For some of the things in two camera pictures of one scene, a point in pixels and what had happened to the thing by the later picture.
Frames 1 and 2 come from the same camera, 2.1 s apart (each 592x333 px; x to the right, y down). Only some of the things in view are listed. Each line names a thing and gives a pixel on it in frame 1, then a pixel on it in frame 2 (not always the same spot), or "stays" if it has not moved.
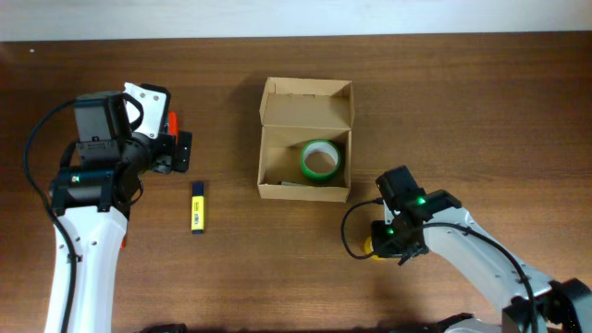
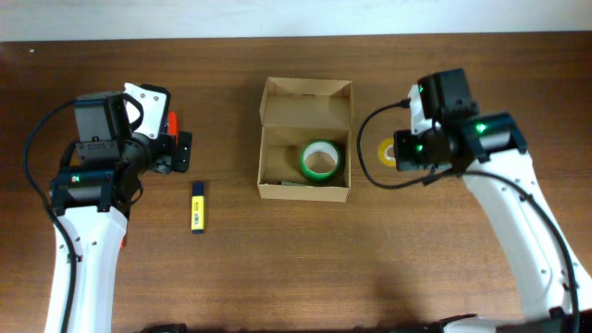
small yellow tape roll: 369,249 to 385,145
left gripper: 165,161 stays
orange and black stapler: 173,125 stays
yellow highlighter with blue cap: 197,208 stays
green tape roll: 320,159 stays
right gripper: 383,249 to 404,162
